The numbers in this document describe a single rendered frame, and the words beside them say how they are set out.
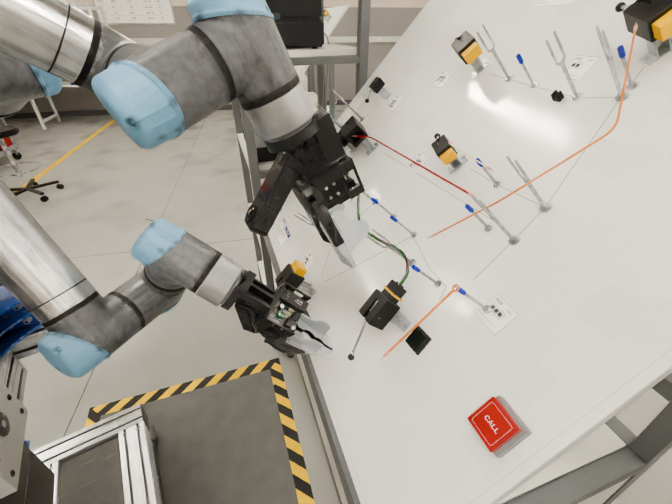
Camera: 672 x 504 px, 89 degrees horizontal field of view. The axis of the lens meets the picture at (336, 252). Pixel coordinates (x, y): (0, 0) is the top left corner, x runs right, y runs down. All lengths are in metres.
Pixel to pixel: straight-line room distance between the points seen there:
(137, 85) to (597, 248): 0.60
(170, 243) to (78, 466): 1.29
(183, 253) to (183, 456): 1.37
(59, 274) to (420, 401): 0.57
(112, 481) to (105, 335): 1.10
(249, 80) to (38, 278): 0.37
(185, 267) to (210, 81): 0.27
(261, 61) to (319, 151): 0.13
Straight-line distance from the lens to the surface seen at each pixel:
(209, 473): 1.76
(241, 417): 1.84
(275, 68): 0.41
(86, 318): 0.58
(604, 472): 0.98
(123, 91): 0.37
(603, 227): 0.63
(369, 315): 0.64
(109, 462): 1.69
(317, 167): 0.47
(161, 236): 0.56
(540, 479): 0.91
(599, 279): 0.60
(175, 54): 0.39
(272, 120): 0.42
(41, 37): 0.48
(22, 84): 0.69
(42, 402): 2.33
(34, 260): 0.58
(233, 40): 0.40
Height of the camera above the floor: 1.55
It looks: 34 degrees down
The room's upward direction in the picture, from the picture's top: straight up
